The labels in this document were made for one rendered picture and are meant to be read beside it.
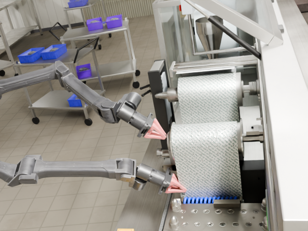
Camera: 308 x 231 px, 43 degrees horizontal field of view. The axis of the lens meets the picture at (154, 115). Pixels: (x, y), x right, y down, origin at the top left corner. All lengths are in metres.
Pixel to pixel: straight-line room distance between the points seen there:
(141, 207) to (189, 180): 0.34
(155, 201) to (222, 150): 0.49
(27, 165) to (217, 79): 0.82
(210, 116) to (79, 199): 2.11
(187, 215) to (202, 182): 0.14
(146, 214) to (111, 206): 1.61
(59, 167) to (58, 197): 2.12
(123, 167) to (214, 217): 0.38
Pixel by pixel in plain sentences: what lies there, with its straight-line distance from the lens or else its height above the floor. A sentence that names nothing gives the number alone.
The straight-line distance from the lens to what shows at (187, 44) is 2.37.
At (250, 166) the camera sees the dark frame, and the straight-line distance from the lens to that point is 1.59.
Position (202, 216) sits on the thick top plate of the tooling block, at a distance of 1.48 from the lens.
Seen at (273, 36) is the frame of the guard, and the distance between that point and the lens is 1.13.
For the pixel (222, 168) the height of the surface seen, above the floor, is 1.16.
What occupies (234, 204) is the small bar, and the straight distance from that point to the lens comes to 1.50.
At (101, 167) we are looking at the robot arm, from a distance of 1.52.
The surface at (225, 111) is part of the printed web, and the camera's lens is 1.63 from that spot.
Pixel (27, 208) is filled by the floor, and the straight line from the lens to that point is 3.67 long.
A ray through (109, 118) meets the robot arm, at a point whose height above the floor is 1.36.
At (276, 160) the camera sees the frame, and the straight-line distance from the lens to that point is 0.62.
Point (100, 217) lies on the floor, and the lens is 3.27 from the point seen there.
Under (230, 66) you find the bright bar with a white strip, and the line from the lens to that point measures 1.62.
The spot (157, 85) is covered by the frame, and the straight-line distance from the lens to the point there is 1.72.
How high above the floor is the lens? 2.00
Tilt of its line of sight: 26 degrees down
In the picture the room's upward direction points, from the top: 11 degrees counter-clockwise
